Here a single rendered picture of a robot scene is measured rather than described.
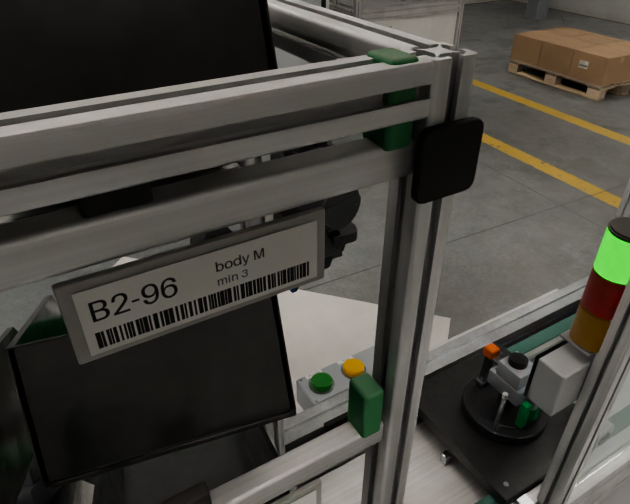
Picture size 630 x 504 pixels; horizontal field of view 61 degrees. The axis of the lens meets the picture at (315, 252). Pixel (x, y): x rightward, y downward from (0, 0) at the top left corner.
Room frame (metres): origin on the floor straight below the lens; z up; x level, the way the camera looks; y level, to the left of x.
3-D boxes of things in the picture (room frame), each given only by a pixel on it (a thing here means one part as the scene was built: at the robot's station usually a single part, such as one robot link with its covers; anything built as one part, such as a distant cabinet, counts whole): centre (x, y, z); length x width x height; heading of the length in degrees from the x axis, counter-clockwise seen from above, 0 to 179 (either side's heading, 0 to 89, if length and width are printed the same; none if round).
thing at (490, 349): (0.64, -0.30, 1.04); 0.04 x 0.02 x 0.08; 31
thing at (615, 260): (0.47, -0.33, 1.38); 0.05 x 0.05 x 0.05
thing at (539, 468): (0.60, -0.32, 0.96); 0.24 x 0.24 x 0.02; 31
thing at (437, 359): (0.75, -0.27, 0.91); 0.89 x 0.06 x 0.11; 121
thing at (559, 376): (0.47, -0.33, 1.29); 0.12 x 0.05 x 0.25; 121
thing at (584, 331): (0.47, -0.33, 1.28); 0.05 x 0.05 x 0.05
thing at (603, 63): (5.84, -2.82, 0.20); 1.20 x 0.80 x 0.41; 28
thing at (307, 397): (0.70, -0.07, 0.93); 0.21 x 0.07 x 0.06; 121
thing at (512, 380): (0.59, -0.33, 1.06); 0.08 x 0.04 x 0.07; 31
